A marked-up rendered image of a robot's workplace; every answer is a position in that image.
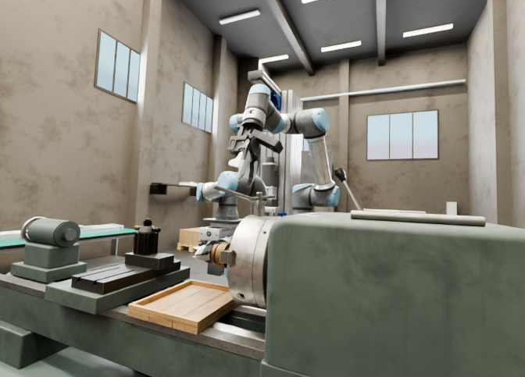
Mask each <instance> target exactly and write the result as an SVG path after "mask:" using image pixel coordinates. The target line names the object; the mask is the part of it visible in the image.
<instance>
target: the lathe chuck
mask: <svg viewBox="0 0 525 377"><path fill-rule="evenodd" d="M256 216H257V215H248V216H246V217H245V218H244V219H243V220H242V221H241V222H240V223H239V225H238V226H237V229H236V230H235V232H234V235H233V238H232V241H231V243H230V249H229V252H233V251H236V252H235V253H237V257H236V265H234V267H231V265H227V284H228V288H229V291H230V295H231V296H232V298H233V300H234V301H235V302H236V303H237V304H241V305H245V306H249V307H253V308H260V307H259V306H258V304H257V302H256V300H255V295H254V291H253V284H252V268H253V259H254V254H255V246H256V243H257V240H258V237H259V234H260V231H261V229H262V227H263V225H264V224H265V222H266V220H267V219H269V218H270V217H272V216H264V215H262V217H256ZM239 292H242V293H244V294H245V295H246V296H247V299H241V298H240V297H239V296H238V293H239ZM260 309H261V308H260Z"/></svg>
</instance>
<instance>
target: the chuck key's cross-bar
mask: <svg viewBox="0 0 525 377"><path fill-rule="evenodd" d="M212 188H213V189H215V190H219V191H223V192H225V193H228V194H232V195H234V196H238V197H242V198H244V199H247V200H250V201H257V200H259V197H249V196H247V195H244V194H240V193H238V192H235V191H232V190H228V189H226V188H223V187H219V186H217V185H212ZM269 198H275V195H268V196H262V199H269Z"/></svg>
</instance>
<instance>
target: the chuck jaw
mask: <svg viewBox="0 0 525 377"><path fill-rule="evenodd" d="M235 252H236V251H233V252H229V251H225V250H222V251H221V252H220V263H225V264H228V265H231V267H234V265H236V257H237V253H235Z"/></svg>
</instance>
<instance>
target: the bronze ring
mask: <svg viewBox="0 0 525 377"><path fill-rule="evenodd" d="M229 249H230V243H228V244H214V245H213V246H212V248H211V250H210V253H209V259H210V261H211V262H212V263H213V264H216V265H218V266H223V267H224V268H227V265H228V264H225V263H220V252H221V251H222V250H225V251H229Z"/></svg>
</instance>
